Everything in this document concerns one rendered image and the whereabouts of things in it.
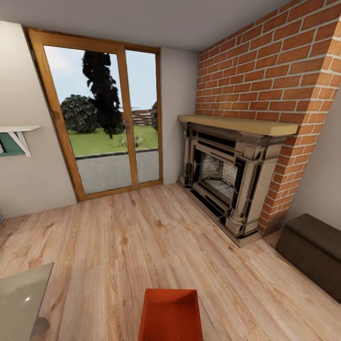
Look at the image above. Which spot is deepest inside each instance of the countertop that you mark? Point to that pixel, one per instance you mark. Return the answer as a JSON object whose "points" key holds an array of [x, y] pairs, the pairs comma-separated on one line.
{"points": [[259, 127]]}

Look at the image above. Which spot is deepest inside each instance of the wood fireplace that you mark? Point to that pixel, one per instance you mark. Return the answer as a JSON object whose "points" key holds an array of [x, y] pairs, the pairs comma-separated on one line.
{"points": [[227, 174]]}

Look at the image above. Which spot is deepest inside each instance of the coffee table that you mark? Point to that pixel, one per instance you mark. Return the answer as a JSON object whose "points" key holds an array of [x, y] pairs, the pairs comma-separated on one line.
{"points": [[21, 296]]}

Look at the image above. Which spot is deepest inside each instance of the cabinet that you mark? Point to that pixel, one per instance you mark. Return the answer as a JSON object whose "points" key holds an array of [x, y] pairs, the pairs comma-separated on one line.
{"points": [[315, 248]]}

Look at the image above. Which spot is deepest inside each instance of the storage box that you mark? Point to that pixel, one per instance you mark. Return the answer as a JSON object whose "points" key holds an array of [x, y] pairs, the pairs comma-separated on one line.
{"points": [[170, 315]]}

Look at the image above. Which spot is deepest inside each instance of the shelf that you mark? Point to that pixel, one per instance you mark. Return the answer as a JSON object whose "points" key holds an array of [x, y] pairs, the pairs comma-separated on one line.
{"points": [[13, 140]]}

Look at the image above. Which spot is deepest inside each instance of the door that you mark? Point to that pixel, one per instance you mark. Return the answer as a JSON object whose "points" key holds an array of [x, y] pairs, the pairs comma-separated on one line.
{"points": [[105, 99]]}

